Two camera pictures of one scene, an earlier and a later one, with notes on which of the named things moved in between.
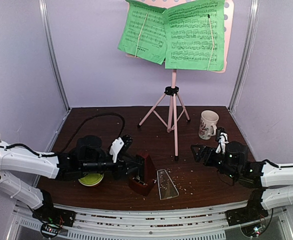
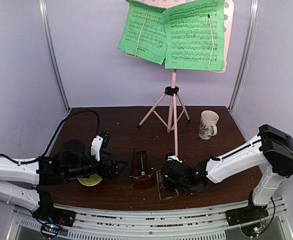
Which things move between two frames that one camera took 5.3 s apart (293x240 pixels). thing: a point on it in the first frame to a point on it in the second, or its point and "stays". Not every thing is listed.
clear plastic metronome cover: (167, 189) stays
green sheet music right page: (189, 41) stays
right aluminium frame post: (252, 24) stays
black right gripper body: (210, 157) to (168, 184)
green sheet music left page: (152, 43) stays
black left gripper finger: (133, 160) to (108, 158)
